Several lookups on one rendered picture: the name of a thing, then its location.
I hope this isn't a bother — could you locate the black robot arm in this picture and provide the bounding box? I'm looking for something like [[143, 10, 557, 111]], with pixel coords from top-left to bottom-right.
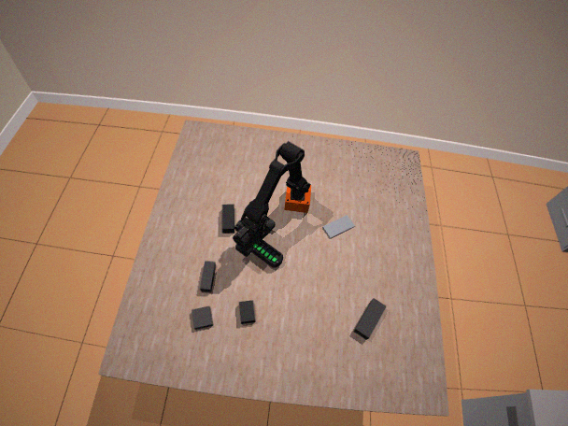
[[233, 142, 311, 248]]

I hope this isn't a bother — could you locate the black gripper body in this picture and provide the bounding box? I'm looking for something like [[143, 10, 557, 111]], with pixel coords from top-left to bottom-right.
[[235, 217, 276, 257]]

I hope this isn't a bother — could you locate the dark grey controller unit with label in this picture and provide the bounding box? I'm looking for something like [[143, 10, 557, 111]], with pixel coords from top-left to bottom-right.
[[252, 239, 283, 268]]

